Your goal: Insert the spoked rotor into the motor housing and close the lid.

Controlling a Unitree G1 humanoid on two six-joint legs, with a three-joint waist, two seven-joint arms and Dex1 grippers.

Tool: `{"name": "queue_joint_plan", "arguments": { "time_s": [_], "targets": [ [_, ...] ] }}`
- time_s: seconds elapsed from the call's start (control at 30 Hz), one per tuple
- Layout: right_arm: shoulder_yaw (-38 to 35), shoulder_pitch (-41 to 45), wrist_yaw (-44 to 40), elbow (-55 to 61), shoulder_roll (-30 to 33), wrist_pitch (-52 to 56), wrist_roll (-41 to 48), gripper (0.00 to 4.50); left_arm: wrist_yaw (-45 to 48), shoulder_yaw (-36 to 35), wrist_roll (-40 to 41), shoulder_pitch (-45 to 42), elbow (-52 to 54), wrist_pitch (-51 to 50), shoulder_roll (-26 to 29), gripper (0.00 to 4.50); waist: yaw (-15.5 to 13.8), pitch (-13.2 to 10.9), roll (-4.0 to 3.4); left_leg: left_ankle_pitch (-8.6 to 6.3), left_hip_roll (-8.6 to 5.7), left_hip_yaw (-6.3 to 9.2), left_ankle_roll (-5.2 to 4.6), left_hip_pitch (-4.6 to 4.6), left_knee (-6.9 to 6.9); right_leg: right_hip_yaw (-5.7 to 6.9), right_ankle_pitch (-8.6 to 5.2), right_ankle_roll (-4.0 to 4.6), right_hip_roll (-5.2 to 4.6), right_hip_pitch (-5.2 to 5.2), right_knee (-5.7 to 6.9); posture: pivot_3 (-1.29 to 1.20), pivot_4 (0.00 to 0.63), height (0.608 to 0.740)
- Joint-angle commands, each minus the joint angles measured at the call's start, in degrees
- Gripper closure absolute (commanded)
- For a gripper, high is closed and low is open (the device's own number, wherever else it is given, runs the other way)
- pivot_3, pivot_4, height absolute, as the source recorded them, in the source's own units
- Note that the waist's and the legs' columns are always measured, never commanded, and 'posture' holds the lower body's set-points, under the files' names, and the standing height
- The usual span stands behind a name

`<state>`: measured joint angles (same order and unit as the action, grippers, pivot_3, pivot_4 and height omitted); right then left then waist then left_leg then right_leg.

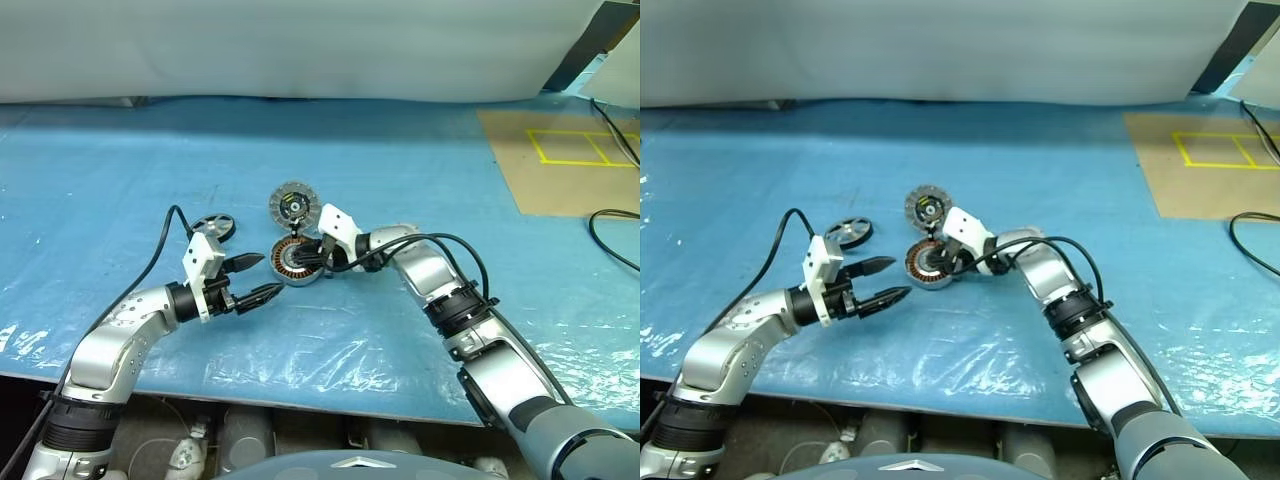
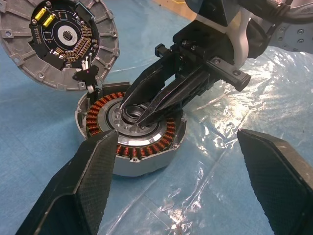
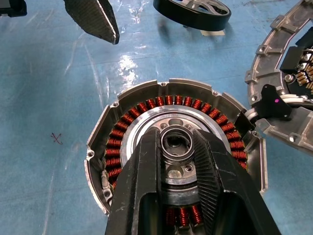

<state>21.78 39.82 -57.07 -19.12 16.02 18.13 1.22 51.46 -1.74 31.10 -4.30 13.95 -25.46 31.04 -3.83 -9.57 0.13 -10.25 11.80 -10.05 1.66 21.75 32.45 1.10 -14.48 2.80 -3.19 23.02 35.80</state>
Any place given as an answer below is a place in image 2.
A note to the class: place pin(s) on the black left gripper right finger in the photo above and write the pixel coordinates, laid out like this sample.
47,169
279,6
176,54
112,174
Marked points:
281,186

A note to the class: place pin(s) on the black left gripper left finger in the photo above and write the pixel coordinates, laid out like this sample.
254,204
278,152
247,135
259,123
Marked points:
80,191

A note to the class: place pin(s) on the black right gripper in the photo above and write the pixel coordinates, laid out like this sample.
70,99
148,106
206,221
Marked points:
207,46

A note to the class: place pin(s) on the silver motor housing copper coils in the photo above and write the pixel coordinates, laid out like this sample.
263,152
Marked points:
137,166

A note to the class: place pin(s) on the silver motor lid circuit board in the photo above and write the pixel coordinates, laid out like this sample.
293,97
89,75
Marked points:
14,49

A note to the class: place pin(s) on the brown cardboard sheet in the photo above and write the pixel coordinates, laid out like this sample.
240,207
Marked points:
171,9

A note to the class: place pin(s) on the clear plastic sheet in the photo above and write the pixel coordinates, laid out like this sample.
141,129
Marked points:
244,110

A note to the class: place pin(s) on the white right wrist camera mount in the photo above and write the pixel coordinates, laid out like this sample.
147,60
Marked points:
240,34

